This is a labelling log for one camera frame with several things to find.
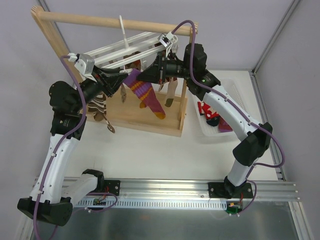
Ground purple orange striped sock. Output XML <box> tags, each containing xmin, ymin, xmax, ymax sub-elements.
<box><xmin>123</xmin><ymin>69</ymin><xmax>166</xmax><ymax>120</ymax></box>

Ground white plastic clip hanger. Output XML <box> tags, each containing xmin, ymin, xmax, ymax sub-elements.
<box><xmin>83</xmin><ymin>16</ymin><xmax>170</xmax><ymax>69</ymax></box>

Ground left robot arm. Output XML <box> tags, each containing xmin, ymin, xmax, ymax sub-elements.
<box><xmin>17</xmin><ymin>67</ymin><xmax>131</xmax><ymax>226</ymax></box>

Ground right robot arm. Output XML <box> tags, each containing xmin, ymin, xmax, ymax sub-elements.
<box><xmin>137</xmin><ymin>43</ymin><xmax>273</xmax><ymax>199</ymax></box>

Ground wooden hanger rack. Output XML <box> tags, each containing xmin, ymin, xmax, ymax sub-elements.
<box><xmin>31</xmin><ymin>6</ymin><xmax>194</xmax><ymax>137</ymax></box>

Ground beige patterned sock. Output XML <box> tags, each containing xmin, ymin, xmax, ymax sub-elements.
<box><xmin>158</xmin><ymin>50</ymin><xmax>178</xmax><ymax>108</ymax></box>

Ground argyle sock right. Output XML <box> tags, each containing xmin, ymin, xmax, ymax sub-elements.
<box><xmin>123</xmin><ymin>51</ymin><xmax>142</xmax><ymax>71</ymax></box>

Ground brown striped sock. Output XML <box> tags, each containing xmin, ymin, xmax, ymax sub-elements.
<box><xmin>87</xmin><ymin>93</ymin><xmax>116</xmax><ymax>134</ymax></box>

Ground white plastic basket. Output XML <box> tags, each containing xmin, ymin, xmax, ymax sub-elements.
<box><xmin>193</xmin><ymin>78</ymin><xmax>251</xmax><ymax>138</ymax></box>

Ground red white sock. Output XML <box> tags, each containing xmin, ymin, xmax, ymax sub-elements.
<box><xmin>197</xmin><ymin>101</ymin><xmax>220</xmax><ymax>127</ymax></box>

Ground green circuit board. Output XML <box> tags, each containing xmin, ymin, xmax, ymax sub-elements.
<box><xmin>225</xmin><ymin>203</ymin><xmax>242</xmax><ymax>216</ymax></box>

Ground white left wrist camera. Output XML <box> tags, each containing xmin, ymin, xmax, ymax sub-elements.
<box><xmin>68</xmin><ymin>52</ymin><xmax>96</xmax><ymax>82</ymax></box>

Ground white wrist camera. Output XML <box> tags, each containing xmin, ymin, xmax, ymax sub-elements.
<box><xmin>68</xmin><ymin>52</ymin><xmax>96</xmax><ymax>82</ymax></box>
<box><xmin>158</xmin><ymin>32</ymin><xmax>179</xmax><ymax>53</ymax></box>

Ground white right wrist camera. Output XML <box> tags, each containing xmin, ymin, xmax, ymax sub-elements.
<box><xmin>158</xmin><ymin>32</ymin><xmax>179</xmax><ymax>53</ymax></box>

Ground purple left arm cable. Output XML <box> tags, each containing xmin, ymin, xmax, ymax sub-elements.
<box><xmin>33</xmin><ymin>54</ymin><xmax>88</xmax><ymax>240</ymax></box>

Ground aluminium mounting rail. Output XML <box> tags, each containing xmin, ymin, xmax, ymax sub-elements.
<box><xmin>29</xmin><ymin>176</ymin><xmax>298</xmax><ymax>210</ymax></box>

